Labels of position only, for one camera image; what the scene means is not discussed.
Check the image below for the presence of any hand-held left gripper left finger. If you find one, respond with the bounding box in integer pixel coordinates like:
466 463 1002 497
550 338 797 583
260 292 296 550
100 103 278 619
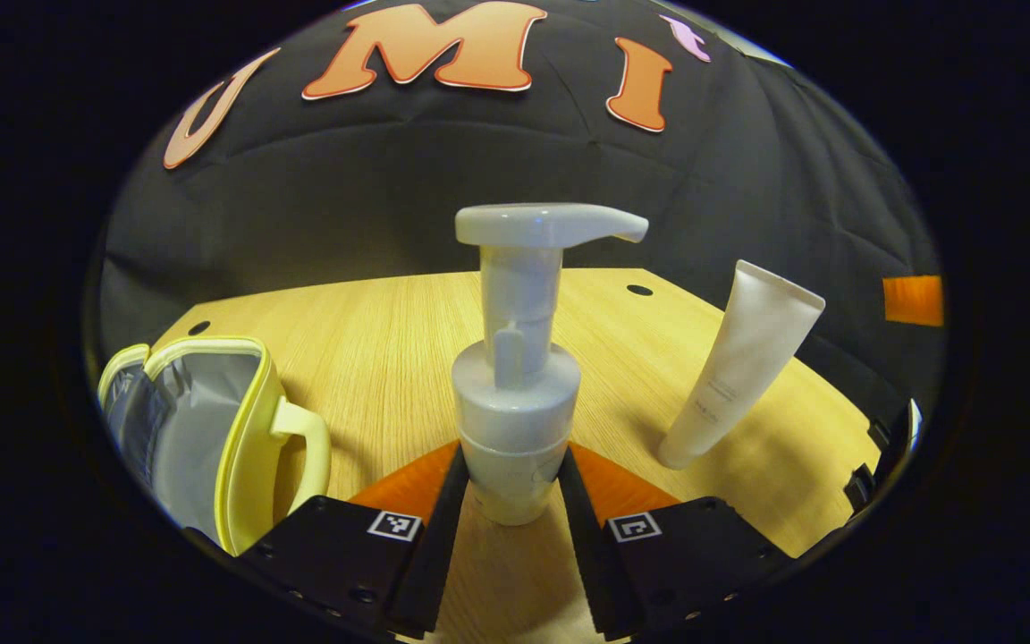
238 440 471 640

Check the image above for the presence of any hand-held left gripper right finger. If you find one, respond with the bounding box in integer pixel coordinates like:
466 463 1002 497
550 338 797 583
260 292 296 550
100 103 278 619
558 443 793 641

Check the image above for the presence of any white pump bottle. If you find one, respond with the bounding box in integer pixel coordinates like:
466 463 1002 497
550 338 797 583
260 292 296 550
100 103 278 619
452 202 650 527

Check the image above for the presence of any white squeeze tube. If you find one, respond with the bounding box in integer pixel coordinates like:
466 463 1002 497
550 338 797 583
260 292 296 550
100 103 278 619
658 259 827 471

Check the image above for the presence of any cream yellow suitcase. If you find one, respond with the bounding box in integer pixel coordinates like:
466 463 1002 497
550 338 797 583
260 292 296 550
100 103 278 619
97 335 333 557

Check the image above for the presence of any black backdrop cloth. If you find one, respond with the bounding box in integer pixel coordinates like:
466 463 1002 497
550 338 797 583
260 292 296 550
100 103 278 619
99 0 945 421

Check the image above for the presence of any orange rectangular tag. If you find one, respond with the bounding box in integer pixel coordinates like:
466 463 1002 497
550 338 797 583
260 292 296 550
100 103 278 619
882 275 945 327

